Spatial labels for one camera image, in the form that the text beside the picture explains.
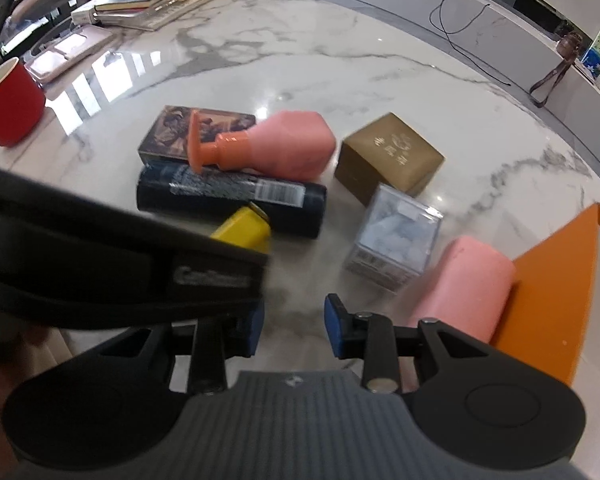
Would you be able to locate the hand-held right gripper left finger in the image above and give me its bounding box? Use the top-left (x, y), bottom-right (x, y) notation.
top-left (105, 300), bottom-right (266, 396)

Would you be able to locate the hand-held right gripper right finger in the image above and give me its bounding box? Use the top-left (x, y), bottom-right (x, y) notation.
top-left (324, 292), bottom-right (486, 393)

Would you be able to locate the yellow bottle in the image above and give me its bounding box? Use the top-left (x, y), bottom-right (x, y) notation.
top-left (210, 202), bottom-right (272, 257)

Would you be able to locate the clear plastic box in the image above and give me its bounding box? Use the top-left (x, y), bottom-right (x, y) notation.
top-left (344, 183), bottom-right (443, 292)

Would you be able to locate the black cylinder can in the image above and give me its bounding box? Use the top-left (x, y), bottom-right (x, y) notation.
top-left (136, 162), bottom-right (328, 239)

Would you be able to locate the pink cylinder bottle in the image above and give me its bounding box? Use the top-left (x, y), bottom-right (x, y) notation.
top-left (407, 235), bottom-right (517, 346)

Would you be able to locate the patterned picture box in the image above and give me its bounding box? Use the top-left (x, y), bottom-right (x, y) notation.
top-left (138, 105), bottom-right (257, 166)

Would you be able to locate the pink pump bottle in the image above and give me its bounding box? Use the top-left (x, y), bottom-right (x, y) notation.
top-left (187, 109), bottom-right (337, 182)

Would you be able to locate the orange storage box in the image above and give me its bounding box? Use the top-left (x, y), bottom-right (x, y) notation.
top-left (490, 202), bottom-right (600, 388)

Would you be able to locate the gold cardboard box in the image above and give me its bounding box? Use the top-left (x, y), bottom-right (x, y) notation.
top-left (334, 112), bottom-right (446, 198)

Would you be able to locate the red cup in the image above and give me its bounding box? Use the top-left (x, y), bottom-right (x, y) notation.
top-left (0, 56), bottom-right (47, 148)

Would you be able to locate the pink flat case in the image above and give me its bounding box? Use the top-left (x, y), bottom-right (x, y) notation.
top-left (24, 25), bottom-right (116, 83)

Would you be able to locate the small white box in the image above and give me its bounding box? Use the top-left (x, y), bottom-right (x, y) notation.
top-left (71, 4), bottom-right (102, 26)

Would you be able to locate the colourful picture card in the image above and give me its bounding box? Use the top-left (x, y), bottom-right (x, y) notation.
top-left (580, 29), bottom-right (600, 80)

